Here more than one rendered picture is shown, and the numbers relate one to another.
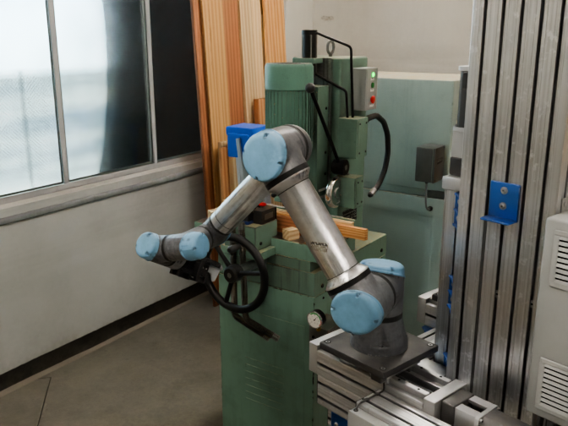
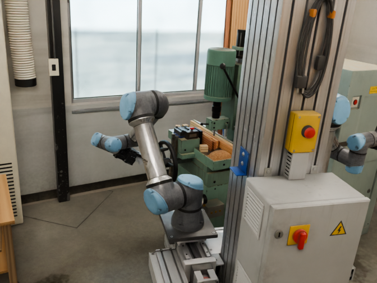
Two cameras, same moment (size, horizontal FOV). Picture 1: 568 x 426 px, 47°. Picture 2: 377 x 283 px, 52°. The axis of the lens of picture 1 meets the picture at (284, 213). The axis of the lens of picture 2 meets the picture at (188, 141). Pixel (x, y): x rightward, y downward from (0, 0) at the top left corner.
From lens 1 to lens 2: 0.92 m
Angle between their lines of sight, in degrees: 25
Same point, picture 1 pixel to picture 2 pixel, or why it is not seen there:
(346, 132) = not seen: hidden behind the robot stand
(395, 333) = (189, 219)
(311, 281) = (206, 178)
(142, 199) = (180, 110)
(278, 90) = (210, 64)
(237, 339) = not seen: hidden behind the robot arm
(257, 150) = (123, 102)
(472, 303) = (230, 215)
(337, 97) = not seen: hidden behind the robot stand
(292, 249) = (201, 157)
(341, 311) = (146, 199)
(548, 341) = (240, 251)
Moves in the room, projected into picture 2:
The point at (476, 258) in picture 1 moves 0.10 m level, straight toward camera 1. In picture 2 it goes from (233, 190) to (217, 198)
